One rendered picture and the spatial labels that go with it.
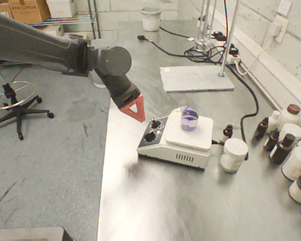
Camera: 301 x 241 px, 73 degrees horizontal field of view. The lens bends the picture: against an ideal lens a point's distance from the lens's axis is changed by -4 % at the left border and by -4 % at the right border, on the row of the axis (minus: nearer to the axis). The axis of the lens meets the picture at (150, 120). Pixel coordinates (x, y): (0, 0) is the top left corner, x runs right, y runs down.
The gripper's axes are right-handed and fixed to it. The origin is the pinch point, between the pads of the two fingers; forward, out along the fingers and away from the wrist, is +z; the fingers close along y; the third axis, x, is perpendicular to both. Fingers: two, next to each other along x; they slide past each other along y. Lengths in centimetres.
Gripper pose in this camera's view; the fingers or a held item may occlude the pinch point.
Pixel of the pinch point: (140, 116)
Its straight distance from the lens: 56.7
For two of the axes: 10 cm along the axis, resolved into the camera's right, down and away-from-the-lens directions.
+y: -3.2, -3.7, 8.7
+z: 4.8, 7.3, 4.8
